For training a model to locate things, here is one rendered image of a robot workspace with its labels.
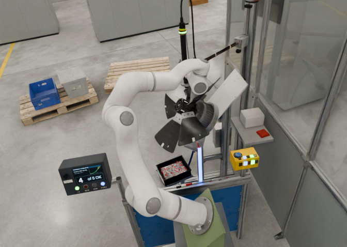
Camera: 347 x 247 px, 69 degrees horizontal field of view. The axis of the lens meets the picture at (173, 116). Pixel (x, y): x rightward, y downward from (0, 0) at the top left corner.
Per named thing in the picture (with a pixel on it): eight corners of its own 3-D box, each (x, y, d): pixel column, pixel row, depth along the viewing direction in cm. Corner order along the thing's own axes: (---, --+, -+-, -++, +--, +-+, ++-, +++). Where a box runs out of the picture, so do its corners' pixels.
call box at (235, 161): (251, 157, 175) (253, 146, 168) (257, 168, 167) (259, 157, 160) (229, 161, 174) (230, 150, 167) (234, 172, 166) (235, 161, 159)
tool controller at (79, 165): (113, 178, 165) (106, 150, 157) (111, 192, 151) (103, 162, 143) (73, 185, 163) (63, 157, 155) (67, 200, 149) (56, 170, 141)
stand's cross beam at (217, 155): (221, 155, 237) (221, 152, 235) (222, 158, 234) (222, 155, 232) (202, 158, 236) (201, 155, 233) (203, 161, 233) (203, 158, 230)
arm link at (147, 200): (153, 199, 124) (170, 212, 110) (131, 212, 118) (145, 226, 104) (123, 102, 114) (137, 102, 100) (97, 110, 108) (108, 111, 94)
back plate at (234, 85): (182, 120, 237) (180, 120, 237) (230, 61, 209) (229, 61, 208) (194, 161, 195) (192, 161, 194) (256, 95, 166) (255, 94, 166)
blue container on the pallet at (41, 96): (57, 87, 458) (52, 77, 445) (61, 103, 414) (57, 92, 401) (33, 94, 444) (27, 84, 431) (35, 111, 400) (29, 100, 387)
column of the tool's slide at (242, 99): (235, 165, 296) (249, 0, 188) (241, 168, 291) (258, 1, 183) (232, 167, 293) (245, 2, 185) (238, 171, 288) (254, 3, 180)
